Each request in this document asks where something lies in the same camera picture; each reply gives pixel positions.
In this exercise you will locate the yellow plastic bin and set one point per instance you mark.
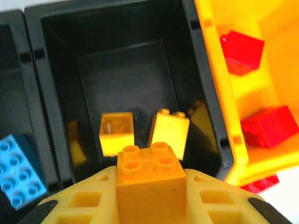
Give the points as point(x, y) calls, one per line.
point(252, 88)

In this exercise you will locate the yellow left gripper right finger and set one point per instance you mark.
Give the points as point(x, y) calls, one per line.
point(222, 205)

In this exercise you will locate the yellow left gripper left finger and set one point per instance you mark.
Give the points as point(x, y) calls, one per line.
point(93, 205)

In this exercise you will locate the black bin with blue legos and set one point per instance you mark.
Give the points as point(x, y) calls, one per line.
point(14, 93)

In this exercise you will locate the red lego brick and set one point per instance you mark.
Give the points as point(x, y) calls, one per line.
point(243, 51)
point(268, 128)
point(259, 184)

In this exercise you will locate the long blue lego brick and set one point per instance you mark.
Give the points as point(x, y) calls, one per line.
point(18, 172)

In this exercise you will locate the black bin with yellow legos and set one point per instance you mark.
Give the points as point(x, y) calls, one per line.
point(116, 70)

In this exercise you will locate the yellow square lego brick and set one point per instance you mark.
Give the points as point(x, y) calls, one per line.
point(149, 191)
point(168, 130)
point(116, 142)

